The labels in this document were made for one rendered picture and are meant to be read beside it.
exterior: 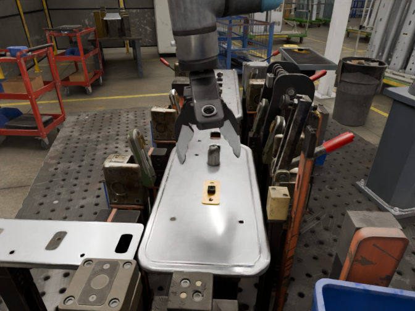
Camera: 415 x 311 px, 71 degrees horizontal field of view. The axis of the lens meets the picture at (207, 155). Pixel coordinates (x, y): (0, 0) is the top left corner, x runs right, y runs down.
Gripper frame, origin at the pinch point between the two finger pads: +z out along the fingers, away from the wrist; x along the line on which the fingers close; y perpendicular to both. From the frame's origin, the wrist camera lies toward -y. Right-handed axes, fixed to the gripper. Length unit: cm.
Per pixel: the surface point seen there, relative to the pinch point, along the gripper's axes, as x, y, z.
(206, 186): 1.5, 1.0, 7.3
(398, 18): -308, 423, 42
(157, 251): 10.4, -16.7, 6.4
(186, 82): 7, 78, 5
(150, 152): 16.3, 20.0, 7.2
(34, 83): 155, 222, 29
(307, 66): -36, 47, -4
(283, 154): -14.1, -3.7, -1.7
